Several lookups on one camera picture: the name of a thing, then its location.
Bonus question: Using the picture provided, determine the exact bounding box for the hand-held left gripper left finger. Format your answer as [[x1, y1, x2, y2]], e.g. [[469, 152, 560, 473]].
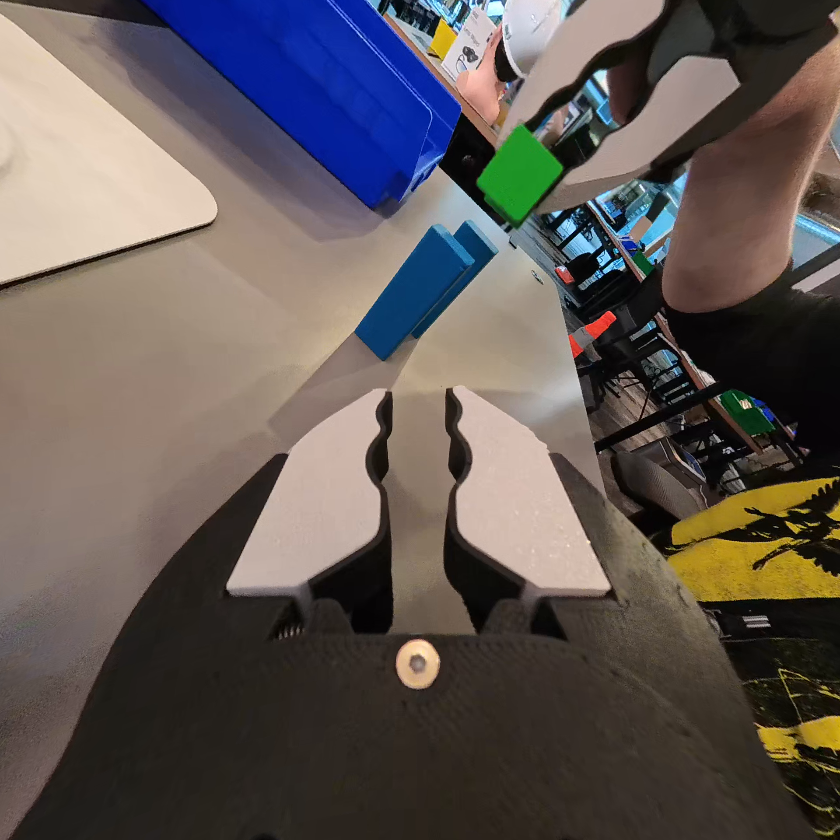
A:
[[226, 388, 393, 634]]

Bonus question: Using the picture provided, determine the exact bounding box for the blue plastic bin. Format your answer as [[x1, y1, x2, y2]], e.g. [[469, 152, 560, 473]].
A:
[[138, 0, 462, 211]]

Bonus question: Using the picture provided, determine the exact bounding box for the blue wooden block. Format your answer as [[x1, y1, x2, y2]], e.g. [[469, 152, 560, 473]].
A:
[[354, 225, 475, 362], [412, 220, 500, 340]]

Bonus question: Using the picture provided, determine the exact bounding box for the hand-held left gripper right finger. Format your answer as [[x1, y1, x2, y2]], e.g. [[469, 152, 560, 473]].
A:
[[445, 385, 613, 634]]

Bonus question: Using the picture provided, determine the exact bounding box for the orange traffic cone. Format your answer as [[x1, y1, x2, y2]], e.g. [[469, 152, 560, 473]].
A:
[[567, 310, 618, 358]]

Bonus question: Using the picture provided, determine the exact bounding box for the person's right forearm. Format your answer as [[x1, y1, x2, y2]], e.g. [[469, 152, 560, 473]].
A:
[[659, 36, 840, 460]]

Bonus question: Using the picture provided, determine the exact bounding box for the white document stand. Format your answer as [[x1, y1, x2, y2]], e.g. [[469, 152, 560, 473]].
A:
[[0, 13, 219, 287]]

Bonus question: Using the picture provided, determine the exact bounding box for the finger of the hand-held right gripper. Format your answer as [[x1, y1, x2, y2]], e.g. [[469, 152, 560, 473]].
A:
[[537, 56, 742, 215], [505, 0, 668, 132]]

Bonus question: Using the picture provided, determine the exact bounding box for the white rounded device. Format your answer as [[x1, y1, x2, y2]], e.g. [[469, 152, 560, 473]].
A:
[[500, 0, 565, 81]]

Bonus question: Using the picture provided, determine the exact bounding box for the green plastic bin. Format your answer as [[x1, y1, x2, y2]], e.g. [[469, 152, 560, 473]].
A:
[[718, 390, 777, 435]]

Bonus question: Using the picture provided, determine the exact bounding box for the green wooden block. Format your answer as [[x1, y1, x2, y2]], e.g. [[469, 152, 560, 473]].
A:
[[476, 125, 565, 228]]

